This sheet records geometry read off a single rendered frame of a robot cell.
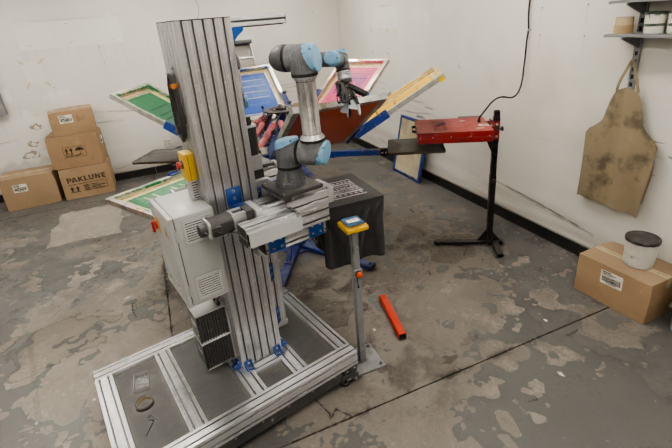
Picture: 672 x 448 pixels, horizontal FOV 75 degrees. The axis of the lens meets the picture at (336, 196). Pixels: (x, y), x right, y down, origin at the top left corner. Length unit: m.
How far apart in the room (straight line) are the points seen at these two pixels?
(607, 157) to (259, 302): 2.64
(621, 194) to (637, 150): 0.33
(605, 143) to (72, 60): 6.13
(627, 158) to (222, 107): 2.72
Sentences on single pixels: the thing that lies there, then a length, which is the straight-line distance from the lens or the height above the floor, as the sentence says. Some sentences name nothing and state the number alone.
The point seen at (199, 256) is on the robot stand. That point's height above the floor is 1.01.
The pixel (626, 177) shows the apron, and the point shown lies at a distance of 3.65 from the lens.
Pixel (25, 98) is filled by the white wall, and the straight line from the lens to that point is 7.05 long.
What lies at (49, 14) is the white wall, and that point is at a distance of 6.92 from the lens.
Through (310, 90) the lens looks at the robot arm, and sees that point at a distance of 1.92.
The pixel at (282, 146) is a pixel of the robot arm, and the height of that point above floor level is 1.46.
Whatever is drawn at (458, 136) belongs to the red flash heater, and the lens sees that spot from 3.51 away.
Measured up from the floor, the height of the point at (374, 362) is 0.01.
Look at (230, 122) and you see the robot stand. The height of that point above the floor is 1.58.
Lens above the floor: 2.00
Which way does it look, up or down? 22 degrees down
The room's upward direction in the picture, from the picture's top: 5 degrees counter-clockwise
